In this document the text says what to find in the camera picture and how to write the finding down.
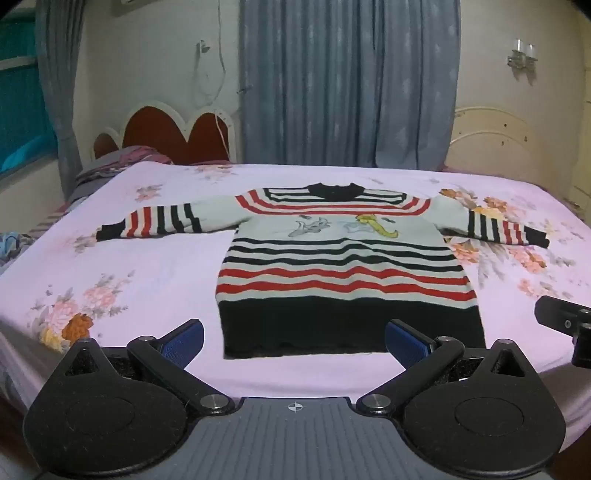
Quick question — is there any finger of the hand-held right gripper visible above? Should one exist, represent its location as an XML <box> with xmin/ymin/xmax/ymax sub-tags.
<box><xmin>534</xmin><ymin>295</ymin><xmax>591</xmax><ymax>366</ymax></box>

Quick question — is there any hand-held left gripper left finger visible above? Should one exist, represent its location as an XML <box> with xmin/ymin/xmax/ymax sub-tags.
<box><xmin>60</xmin><ymin>318</ymin><xmax>236</xmax><ymax>416</ymax></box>

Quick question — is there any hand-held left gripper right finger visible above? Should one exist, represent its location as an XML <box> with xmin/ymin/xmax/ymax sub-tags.
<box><xmin>356</xmin><ymin>318</ymin><xmax>533</xmax><ymax>416</ymax></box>

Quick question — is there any striped knit sweater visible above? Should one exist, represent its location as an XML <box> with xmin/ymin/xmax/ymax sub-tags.
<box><xmin>95</xmin><ymin>182</ymin><xmax>551</xmax><ymax>360</ymax></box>

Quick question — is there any bed with floral pink sheet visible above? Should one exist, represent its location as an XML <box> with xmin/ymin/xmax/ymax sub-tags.
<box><xmin>0</xmin><ymin>161</ymin><xmax>591</xmax><ymax>446</ymax></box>

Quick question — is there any blue patterned cloth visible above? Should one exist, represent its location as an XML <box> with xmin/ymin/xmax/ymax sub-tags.
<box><xmin>0</xmin><ymin>233</ymin><xmax>22</xmax><ymax>267</ymax></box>

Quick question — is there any red heart-shaped headboard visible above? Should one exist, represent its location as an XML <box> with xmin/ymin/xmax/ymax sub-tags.
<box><xmin>90</xmin><ymin>100</ymin><xmax>238</xmax><ymax>167</ymax></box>

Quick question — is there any grey-blue patterned curtain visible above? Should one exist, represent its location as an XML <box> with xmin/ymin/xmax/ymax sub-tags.
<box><xmin>238</xmin><ymin>0</ymin><xmax>462</xmax><ymax>172</ymax></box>

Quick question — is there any grey-blue side curtain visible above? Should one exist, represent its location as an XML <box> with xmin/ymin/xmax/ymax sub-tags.
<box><xmin>34</xmin><ymin>0</ymin><xmax>86</xmax><ymax>204</ymax></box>

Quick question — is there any window with teal pane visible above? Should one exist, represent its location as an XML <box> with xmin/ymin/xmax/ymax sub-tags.
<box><xmin>0</xmin><ymin>9</ymin><xmax>58</xmax><ymax>175</ymax></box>

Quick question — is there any white hanging cable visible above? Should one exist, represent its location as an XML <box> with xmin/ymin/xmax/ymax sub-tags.
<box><xmin>194</xmin><ymin>44</ymin><xmax>232</xmax><ymax>160</ymax></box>

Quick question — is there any glass wall lamp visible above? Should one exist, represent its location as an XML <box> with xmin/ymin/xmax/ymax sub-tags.
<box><xmin>507</xmin><ymin>38</ymin><xmax>539</xmax><ymax>73</ymax></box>

